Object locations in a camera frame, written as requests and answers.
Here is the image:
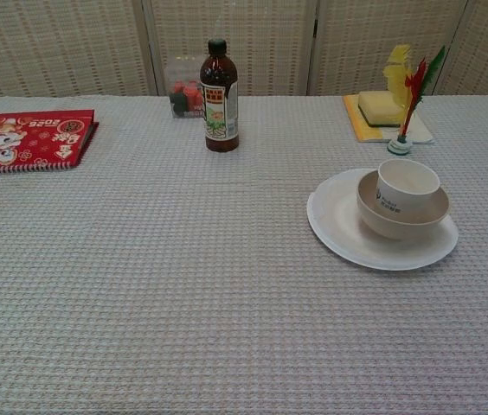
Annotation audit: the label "yellow sponge green base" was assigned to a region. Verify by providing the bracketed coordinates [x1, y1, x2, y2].
[357, 89, 408, 129]

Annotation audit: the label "colourful feather shuttlecock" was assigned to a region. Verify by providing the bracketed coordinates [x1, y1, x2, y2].
[382, 43, 447, 156]

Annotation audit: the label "white paper plate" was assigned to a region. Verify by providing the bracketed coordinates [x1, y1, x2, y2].
[306, 168, 460, 271]

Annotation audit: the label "light grey waffle tablecloth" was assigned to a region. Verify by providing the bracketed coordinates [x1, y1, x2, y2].
[0, 94, 488, 415]

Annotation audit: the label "white paper cup blue logo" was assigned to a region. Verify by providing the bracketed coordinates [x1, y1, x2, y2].
[376, 158, 441, 217]

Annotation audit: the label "red spiral desk calendar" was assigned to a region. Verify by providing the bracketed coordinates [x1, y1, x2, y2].
[0, 109, 100, 176]

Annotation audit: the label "beige woven folding screen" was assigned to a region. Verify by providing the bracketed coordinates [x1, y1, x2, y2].
[0, 0, 488, 101]

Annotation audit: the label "beige plastic bowl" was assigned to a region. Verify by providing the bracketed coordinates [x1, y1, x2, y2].
[355, 169, 451, 240]

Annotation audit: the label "brown drink bottle black cap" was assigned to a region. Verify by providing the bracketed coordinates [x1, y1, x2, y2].
[199, 38, 240, 153]

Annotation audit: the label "clear plastic box red pieces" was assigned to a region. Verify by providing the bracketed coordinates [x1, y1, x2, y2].
[164, 54, 239, 120]

